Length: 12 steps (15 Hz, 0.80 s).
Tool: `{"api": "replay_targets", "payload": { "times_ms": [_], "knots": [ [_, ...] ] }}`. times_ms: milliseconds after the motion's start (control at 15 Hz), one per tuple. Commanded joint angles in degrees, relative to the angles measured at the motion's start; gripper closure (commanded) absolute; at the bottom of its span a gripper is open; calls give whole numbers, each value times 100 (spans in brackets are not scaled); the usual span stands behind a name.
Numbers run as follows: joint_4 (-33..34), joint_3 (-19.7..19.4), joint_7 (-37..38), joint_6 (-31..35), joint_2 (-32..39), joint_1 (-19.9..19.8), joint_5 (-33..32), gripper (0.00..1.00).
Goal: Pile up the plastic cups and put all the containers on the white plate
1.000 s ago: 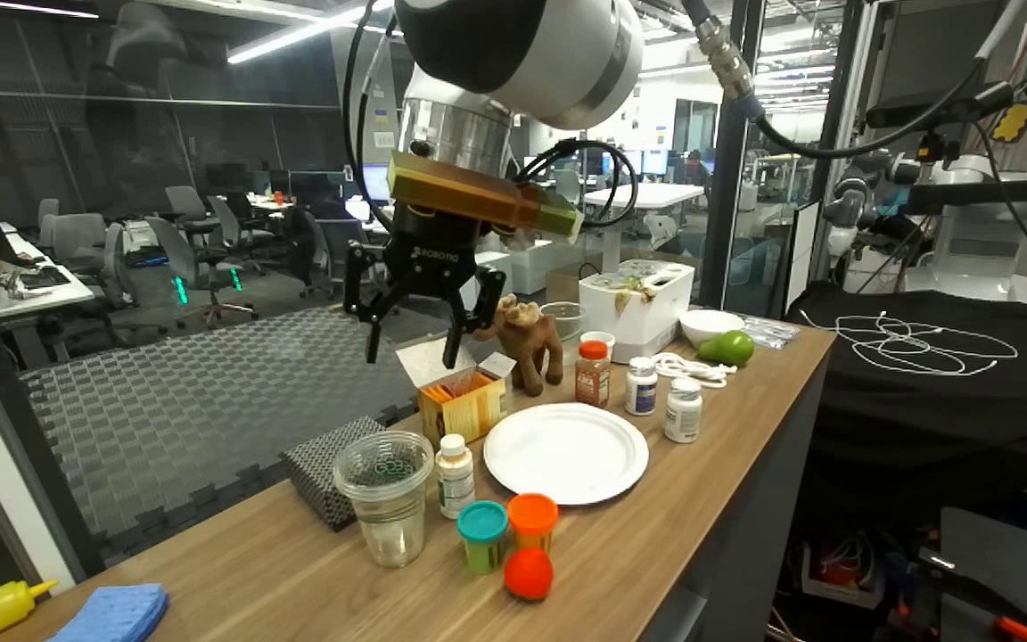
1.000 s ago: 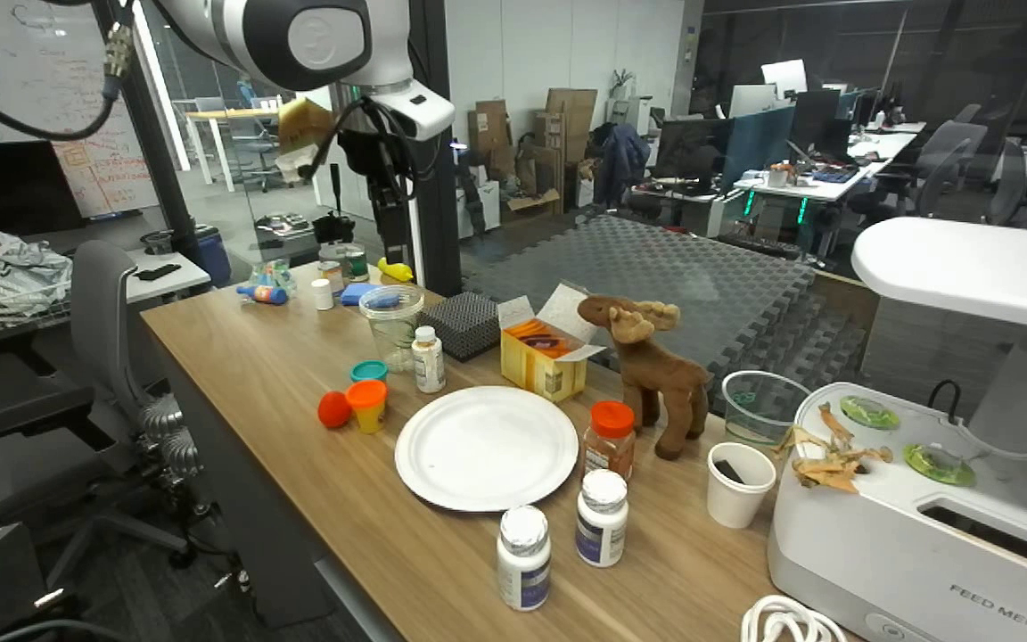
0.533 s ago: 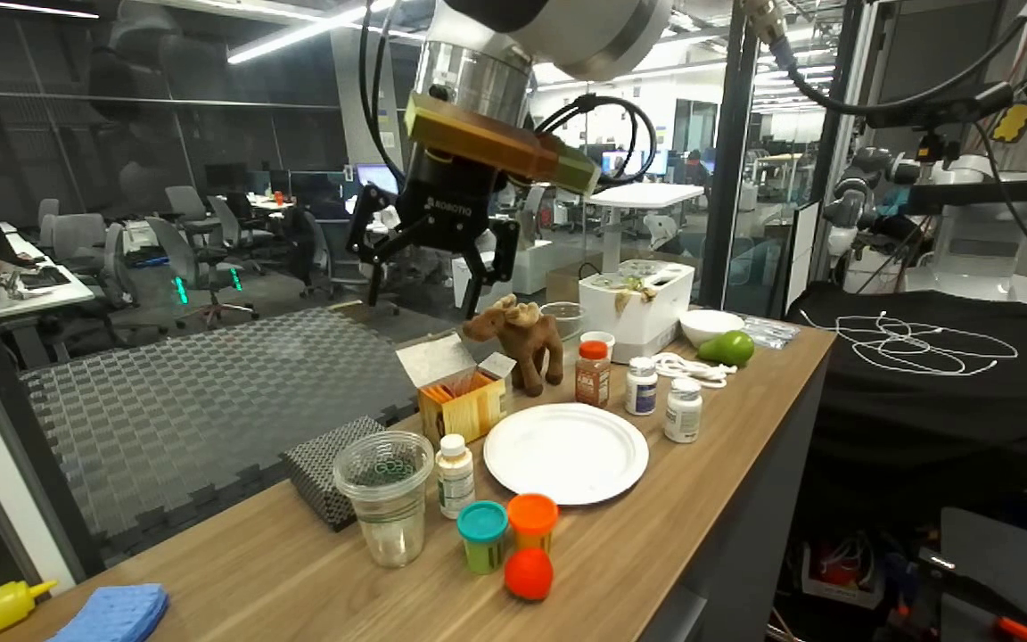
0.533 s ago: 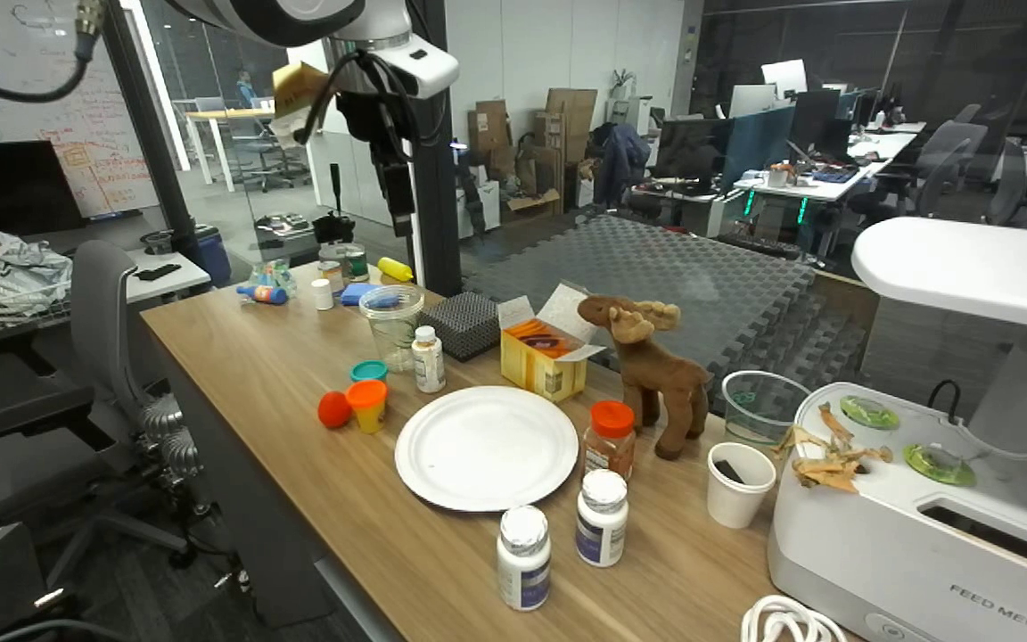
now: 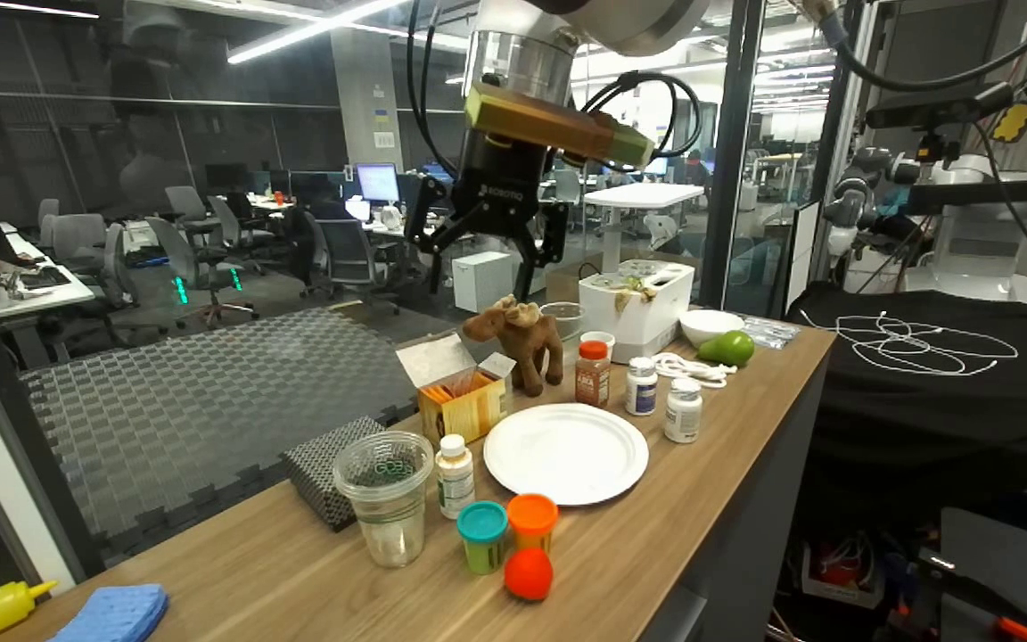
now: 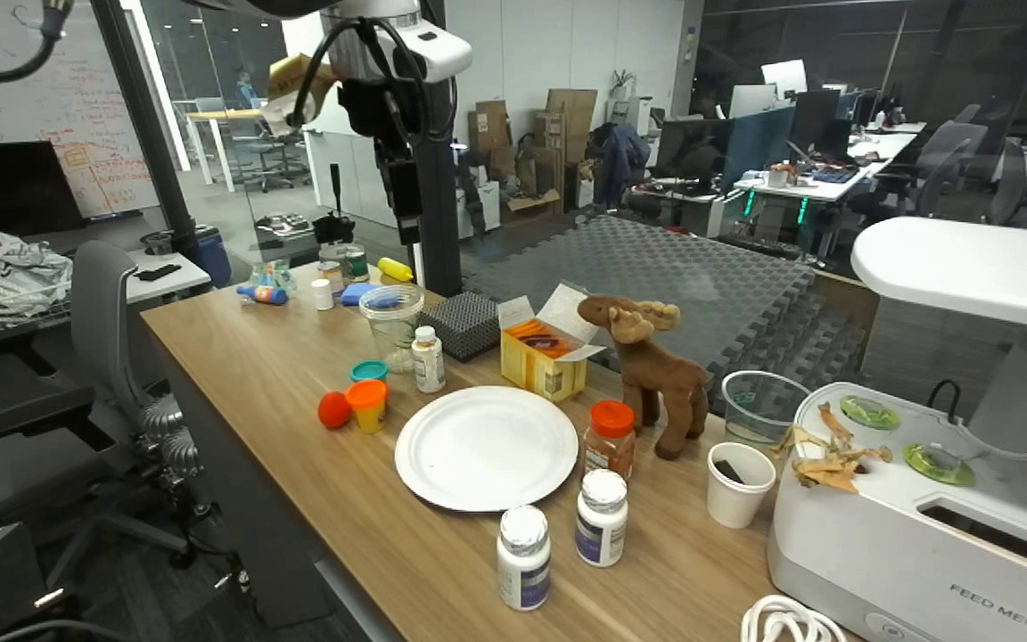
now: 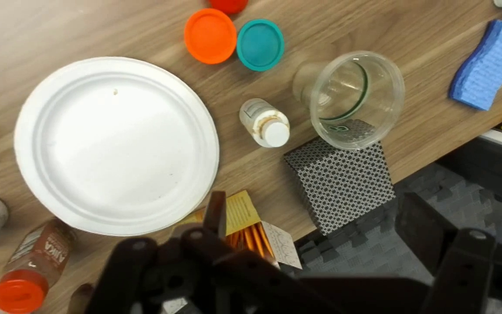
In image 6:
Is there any white pill bottle blue label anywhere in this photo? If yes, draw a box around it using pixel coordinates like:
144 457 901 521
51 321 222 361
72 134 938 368
570 468 636 570
493 501 556 618

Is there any grey side desk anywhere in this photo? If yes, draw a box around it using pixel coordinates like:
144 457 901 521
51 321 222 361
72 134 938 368
0 246 214 361

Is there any yellow squeeze bottle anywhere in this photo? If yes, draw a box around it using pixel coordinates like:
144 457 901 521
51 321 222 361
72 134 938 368
375 253 418 290

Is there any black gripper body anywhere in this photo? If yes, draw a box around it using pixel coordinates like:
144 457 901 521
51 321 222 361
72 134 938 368
340 76 428 180

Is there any dried brown peel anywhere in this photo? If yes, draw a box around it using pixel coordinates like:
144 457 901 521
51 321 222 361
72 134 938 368
787 400 894 496

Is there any white office desk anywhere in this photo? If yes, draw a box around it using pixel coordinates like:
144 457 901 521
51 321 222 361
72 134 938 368
731 158 885 241

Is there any black dustpan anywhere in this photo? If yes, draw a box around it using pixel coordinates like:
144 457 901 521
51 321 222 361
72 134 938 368
309 161 360 251

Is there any orange lid spice jar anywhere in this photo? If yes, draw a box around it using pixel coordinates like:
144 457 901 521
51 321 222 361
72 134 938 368
581 397 642 481

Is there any white countertop machine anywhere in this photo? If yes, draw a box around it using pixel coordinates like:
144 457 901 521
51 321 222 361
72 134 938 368
765 215 1027 642

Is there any tall brown cardboard box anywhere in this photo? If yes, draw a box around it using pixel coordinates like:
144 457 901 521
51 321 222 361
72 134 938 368
543 87 602 172

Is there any black pillar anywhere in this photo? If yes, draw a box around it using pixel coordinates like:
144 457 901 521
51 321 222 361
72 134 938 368
398 0 468 298

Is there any blue desk partition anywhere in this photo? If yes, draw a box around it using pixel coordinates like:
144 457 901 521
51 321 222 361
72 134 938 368
720 103 800 189

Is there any teal lid dough container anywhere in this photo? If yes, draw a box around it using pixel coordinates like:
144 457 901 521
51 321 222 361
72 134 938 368
345 358 391 386

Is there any grey office chair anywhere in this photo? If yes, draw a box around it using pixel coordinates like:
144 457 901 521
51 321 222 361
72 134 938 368
0 234 248 598

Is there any clear plastic cup green rim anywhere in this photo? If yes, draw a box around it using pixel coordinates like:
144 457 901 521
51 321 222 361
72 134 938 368
717 368 818 453

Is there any white paper cup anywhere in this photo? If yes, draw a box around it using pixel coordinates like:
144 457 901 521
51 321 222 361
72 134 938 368
703 437 782 535

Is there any open yellow cardboard box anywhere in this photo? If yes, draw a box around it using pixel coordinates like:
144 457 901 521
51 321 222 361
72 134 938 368
497 282 608 405

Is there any blue cloth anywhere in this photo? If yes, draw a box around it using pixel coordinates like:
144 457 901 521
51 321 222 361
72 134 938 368
335 282 408 312

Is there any pale crumpled cloth pile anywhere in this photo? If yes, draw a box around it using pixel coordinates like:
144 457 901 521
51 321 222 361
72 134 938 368
0 229 78 350

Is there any small white plastic bottle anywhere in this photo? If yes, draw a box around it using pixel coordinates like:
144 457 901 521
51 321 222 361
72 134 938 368
408 324 449 397

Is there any red ball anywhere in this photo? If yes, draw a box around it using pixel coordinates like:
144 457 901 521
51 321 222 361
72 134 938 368
314 390 358 433

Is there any jar with green label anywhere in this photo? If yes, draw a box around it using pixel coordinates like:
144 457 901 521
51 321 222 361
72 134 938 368
317 240 372 284

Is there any black slanted post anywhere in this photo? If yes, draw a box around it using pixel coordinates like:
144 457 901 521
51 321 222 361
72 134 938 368
90 0 202 259

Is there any brown moose plush toy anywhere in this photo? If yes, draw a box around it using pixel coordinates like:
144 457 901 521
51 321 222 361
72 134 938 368
573 293 717 463

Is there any black monitor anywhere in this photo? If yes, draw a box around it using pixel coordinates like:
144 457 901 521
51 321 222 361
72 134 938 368
0 140 94 241

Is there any blue and orange toy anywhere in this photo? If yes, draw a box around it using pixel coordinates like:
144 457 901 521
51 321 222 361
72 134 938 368
236 277 292 311

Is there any white coiled cable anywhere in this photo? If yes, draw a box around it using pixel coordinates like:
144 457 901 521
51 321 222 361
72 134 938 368
734 591 852 642

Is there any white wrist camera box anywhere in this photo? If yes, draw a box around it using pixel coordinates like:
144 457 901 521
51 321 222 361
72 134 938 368
397 19 479 87

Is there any orange lid dough container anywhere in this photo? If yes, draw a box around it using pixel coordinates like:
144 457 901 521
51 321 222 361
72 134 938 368
343 377 391 435

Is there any white background table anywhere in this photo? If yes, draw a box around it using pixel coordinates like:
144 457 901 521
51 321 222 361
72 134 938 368
182 103 292 196

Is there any white paper plate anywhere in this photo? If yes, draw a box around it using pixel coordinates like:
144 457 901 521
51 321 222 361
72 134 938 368
391 383 581 516

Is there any blue bin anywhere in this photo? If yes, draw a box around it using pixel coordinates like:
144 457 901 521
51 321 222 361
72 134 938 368
188 226 236 290

